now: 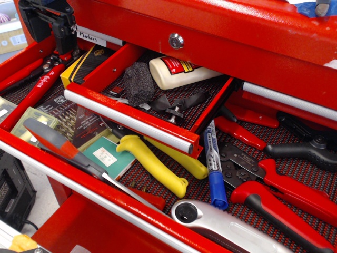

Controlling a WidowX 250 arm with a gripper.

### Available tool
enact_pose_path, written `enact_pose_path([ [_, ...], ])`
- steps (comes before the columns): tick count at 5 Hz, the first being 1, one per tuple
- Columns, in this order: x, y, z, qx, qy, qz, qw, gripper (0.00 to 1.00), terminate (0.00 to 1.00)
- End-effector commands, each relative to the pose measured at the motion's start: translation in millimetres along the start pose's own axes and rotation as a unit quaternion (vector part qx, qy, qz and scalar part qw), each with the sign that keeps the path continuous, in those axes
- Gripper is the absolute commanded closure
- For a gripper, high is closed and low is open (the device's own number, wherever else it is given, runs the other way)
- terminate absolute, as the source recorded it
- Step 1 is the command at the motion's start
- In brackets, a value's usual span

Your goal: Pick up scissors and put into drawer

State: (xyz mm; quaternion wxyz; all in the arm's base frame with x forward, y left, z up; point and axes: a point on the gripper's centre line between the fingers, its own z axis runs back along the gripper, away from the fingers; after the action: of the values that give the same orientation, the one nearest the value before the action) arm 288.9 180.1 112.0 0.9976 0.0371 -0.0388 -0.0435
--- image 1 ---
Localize black strap with screw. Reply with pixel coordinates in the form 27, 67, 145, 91
150, 90, 210, 124

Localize yellow black carbon box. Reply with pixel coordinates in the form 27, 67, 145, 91
60, 45, 115, 88

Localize red tool chest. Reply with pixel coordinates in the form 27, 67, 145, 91
13, 0, 337, 253

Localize black handled cutter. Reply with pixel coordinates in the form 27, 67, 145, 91
264, 111, 336, 172

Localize blue BIC marker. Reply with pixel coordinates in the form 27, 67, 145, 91
204, 120, 228, 210

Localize red handled pliers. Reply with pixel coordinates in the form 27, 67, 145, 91
214, 104, 279, 151

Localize small red open drawer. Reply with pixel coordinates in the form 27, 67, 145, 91
65, 44, 234, 158

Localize silver utility knife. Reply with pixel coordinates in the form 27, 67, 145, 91
171, 199, 291, 252

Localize red black crimping tool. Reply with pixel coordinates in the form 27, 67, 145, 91
219, 143, 336, 252

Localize clear yellow plastic case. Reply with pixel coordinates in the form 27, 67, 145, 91
11, 107, 58, 146

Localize red handled wire stripper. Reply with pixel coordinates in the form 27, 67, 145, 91
1, 54, 74, 131

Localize grey red handled scissors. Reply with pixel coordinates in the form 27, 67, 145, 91
26, 125, 159, 210

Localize white glue bottle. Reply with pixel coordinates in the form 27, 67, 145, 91
149, 55, 222, 90

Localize green small box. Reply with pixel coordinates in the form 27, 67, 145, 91
83, 137, 136, 180

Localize black foam sponge block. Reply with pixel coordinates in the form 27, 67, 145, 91
123, 62, 155, 107

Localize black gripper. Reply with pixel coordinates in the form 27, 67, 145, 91
18, 1, 77, 55

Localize black electronic device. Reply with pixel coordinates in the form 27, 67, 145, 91
1, 151, 36, 231

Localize large red open drawer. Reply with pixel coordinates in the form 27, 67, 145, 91
1, 38, 336, 252

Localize yellow handled pliers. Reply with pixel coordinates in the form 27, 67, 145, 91
108, 122, 208, 198

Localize drill bit set case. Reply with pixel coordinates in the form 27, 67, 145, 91
37, 95, 117, 151

